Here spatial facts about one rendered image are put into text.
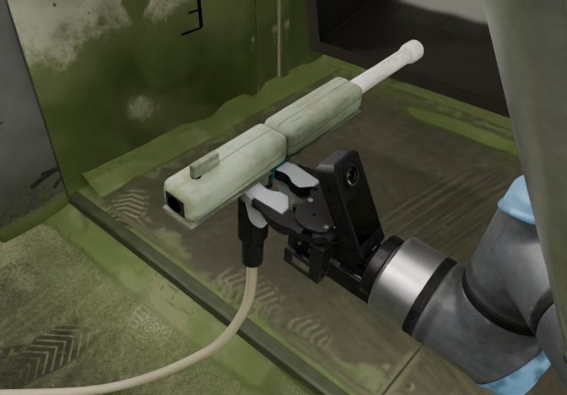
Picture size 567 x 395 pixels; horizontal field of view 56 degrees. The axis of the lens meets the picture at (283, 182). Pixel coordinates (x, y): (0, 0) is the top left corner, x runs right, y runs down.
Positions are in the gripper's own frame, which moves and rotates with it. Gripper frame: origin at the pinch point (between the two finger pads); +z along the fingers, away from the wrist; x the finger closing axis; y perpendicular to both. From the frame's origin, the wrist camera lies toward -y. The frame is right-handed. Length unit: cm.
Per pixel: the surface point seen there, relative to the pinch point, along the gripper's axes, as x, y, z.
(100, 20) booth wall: 27, 17, 71
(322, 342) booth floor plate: 11.3, 46.2, -9.0
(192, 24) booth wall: 53, 27, 69
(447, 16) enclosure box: 63, 4, 5
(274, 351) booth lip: 4.2, 46.8, -3.3
